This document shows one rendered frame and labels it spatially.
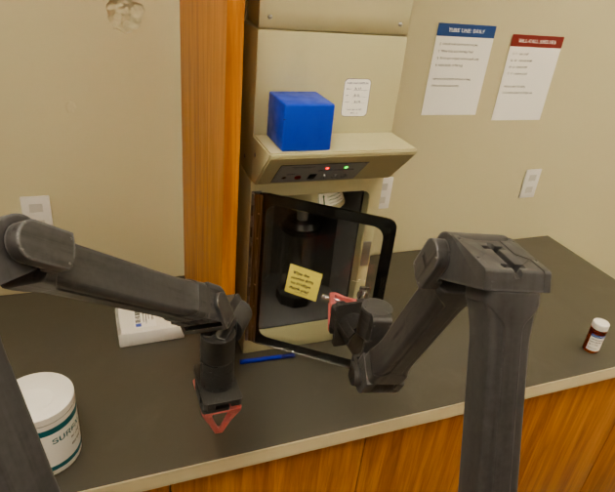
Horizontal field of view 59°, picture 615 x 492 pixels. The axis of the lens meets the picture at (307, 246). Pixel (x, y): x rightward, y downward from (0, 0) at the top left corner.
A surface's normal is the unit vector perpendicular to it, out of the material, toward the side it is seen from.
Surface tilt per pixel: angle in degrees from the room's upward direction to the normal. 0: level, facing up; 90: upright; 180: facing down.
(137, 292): 69
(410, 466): 90
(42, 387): 0
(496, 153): 90
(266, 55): 90
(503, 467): 64
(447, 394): 0
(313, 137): 90
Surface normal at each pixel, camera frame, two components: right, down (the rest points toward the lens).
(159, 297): 0.94, -0.12
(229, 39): 0.35, 0.48
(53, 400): 0.09, -0.88
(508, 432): 0.19, 0.05
